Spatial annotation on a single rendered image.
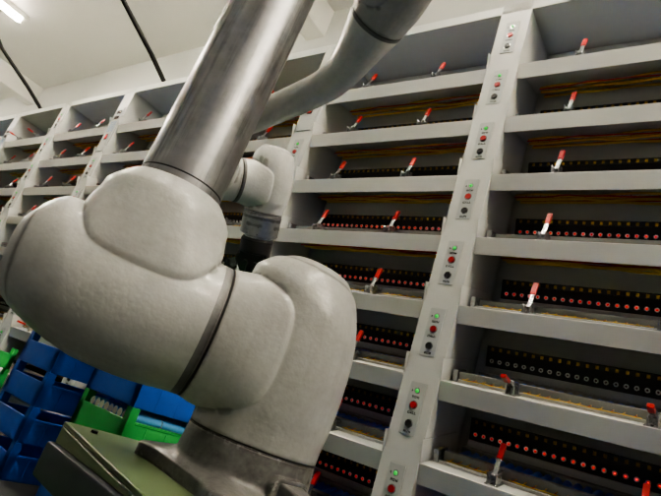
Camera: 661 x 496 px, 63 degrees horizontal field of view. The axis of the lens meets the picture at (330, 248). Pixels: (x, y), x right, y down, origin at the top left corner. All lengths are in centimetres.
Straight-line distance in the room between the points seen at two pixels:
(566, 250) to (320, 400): 87
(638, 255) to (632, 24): 82
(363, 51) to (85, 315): 62
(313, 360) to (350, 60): 56
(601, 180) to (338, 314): 94
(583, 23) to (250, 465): 163
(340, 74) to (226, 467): 68
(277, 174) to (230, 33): 54
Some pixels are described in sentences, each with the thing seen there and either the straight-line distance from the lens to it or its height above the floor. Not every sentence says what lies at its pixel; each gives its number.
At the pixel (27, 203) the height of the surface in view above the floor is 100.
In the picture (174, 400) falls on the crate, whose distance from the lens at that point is 120.
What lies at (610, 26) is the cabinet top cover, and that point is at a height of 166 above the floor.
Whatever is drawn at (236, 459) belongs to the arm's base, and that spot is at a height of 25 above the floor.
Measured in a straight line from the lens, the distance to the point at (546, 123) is 156.
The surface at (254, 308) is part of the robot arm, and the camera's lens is 58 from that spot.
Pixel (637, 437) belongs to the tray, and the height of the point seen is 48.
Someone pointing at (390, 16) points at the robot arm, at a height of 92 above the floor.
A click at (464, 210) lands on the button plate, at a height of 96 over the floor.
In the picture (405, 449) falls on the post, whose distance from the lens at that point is 131.
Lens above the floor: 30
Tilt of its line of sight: 19 degrees up
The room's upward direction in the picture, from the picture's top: 19 degrees clockwise
